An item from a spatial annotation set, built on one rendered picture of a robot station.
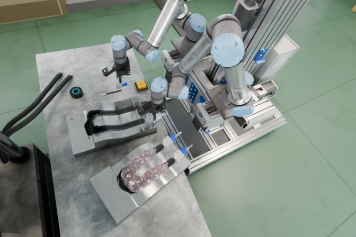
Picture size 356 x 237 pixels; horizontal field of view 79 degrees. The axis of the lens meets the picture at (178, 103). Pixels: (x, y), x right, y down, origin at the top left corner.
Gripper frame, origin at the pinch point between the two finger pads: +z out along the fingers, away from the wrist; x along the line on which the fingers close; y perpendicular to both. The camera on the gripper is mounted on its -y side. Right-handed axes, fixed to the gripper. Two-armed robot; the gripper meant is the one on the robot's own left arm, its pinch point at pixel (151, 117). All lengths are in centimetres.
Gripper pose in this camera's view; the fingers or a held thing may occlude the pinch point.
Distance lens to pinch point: 137.6
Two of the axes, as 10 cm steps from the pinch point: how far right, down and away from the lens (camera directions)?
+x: -3.9, -8.1, 4.4
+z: -1.6, 5.3, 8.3
